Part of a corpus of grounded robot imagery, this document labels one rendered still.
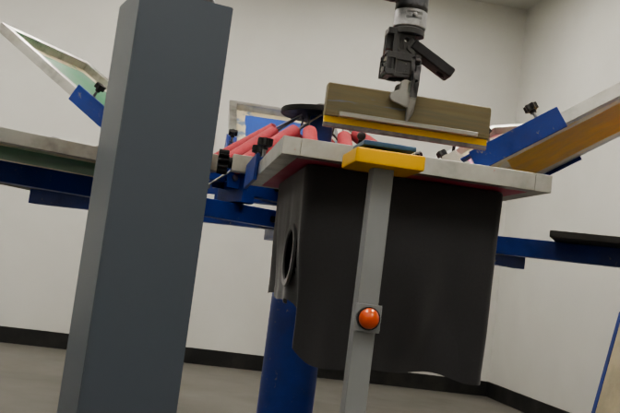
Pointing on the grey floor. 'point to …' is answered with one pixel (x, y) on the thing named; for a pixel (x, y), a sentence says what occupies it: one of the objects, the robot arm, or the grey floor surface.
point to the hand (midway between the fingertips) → (407, 117)
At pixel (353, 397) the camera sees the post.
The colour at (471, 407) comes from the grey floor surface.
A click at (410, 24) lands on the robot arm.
